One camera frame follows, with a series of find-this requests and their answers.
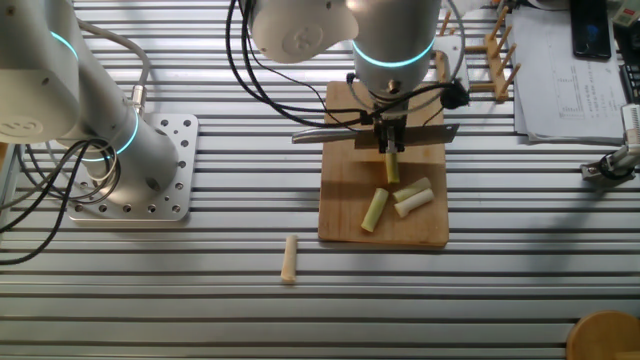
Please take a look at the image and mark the green scallion stalk piece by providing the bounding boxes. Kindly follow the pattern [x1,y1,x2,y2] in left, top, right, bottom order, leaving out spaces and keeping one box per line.
[360,187,390,234]

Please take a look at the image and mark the white paper sheets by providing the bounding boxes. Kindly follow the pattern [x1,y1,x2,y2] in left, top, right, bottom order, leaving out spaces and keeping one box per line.
[504,5,630,146]

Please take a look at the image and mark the pale green scallion piece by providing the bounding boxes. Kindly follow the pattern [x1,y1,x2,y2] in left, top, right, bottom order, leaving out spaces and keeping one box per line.
[391,176,433,204]

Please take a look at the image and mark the wooden cutting board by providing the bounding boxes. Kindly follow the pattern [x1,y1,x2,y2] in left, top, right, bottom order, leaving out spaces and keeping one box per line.
[317,81,451,248]

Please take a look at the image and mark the metal camera mount clamp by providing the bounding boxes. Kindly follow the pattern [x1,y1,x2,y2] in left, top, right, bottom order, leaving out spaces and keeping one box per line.
[579,143,640,184]

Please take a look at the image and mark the long scallion with green top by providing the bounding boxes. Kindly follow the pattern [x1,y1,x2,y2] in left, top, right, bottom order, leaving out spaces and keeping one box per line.
[384,152,401,185]

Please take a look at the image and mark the green white small box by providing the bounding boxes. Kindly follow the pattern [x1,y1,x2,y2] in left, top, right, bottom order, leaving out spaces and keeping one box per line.
[612,0,640,29]

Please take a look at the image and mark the short white scallion piece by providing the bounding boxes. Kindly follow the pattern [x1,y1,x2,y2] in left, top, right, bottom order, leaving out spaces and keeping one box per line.
[393,187,436,219]

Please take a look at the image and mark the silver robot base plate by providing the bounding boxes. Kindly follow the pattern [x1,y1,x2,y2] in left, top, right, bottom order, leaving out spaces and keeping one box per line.
[67,113,200,223]

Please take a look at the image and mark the wooden knife rack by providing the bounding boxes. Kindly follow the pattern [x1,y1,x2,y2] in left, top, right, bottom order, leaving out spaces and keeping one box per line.
[433,4,522,105]

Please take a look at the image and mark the white scallion root end piece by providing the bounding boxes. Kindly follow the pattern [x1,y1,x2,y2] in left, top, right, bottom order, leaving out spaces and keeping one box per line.
[280,234,299,285]

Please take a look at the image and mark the black keyboard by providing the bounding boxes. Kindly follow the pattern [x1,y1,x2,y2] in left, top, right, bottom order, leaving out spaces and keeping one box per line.
[612,22,640,106]

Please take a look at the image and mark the black cables at robot base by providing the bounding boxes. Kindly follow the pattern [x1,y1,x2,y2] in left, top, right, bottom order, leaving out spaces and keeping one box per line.
[0,139,121,266]

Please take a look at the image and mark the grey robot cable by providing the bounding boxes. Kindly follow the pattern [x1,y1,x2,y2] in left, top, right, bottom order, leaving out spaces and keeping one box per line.
[79,20,152,117]

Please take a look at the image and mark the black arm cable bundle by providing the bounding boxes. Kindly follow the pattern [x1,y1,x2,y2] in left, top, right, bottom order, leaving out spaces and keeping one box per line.
[224,0,471,129]

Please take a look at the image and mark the steel cleaver knife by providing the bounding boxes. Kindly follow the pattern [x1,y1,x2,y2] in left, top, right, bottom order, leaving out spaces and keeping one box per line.
[291,123,461,150]

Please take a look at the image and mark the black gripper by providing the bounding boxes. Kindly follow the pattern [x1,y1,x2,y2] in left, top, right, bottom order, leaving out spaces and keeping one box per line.
[372,112,409,155]

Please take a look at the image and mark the black smartphone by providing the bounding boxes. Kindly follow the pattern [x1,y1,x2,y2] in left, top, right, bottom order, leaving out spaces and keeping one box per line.
[569,0,613,61]

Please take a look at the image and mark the wooden mug tree stand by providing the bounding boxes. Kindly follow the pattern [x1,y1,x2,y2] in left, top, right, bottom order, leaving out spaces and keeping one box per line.
[565,309,640,360]

